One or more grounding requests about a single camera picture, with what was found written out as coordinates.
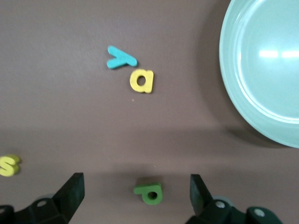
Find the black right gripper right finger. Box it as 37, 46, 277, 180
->
186, 174, 281, 224

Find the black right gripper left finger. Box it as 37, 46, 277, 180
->
0, 172, 85, 224

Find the green foam letter p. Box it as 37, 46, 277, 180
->
133, 178, 162, 206

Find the teal foam letter y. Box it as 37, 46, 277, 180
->
107, 45, 138, 70

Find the yellow foam letter s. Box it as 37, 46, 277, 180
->
0, 154, 21, 177

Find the brown table cover sheet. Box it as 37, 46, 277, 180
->
0, 0, 299, 224

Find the yellow foam letter a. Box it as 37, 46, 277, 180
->
129, 69, 155, 94

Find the pale green plastic plate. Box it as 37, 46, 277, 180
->
219, 0, 299, 149

